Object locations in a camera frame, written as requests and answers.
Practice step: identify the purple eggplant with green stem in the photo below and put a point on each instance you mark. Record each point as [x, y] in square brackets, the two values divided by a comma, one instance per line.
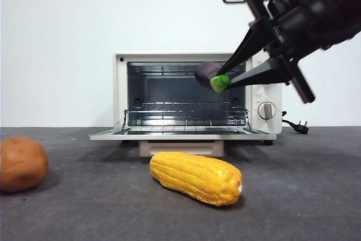
[206, 73]

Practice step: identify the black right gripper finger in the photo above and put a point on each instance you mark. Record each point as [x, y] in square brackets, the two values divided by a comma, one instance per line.
[262, 73]
[245, 49]

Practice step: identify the beige oven knob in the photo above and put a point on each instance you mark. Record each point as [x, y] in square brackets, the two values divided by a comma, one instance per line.
[266, 110]

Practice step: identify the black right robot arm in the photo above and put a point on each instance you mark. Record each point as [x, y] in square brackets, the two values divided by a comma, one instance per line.
[335, 12]

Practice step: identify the glass oven door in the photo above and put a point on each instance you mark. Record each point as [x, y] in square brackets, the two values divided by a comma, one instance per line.
[180, 137]

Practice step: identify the brown potato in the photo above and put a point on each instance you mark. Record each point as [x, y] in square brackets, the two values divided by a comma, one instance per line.
[21, 164]

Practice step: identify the white toaster oven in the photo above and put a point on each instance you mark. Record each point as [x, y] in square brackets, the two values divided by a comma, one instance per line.
[118, 97]

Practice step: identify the yellow corn cob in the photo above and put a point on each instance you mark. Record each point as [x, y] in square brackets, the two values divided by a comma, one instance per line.
[194, 177]

